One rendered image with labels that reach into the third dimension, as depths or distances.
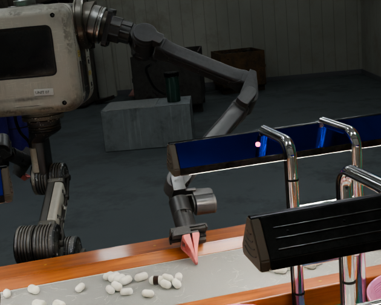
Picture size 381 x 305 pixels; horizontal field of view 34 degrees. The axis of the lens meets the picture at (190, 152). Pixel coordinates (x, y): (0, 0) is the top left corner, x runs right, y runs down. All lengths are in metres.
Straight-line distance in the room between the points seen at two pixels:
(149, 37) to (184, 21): 9.07
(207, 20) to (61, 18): 9.13
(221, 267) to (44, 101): 0.79
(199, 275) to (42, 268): 0.42
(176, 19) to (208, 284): 9.67
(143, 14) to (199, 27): 1.00
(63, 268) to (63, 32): 0.73
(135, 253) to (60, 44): 0.69
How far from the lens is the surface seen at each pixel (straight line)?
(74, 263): 1.74
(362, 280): 1.49
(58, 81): 2.02
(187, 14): 11.08
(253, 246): 0.90
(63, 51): 2.00
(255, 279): 1.58
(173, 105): 6.50
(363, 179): 1.04
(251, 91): 1.95
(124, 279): 1.61
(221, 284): 1.57
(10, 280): 1.73
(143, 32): 2.03
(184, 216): 1.71
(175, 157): 1.40
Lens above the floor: 1.41
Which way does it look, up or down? 13 degrees down
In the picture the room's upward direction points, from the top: 5 degrees counter-clockwise
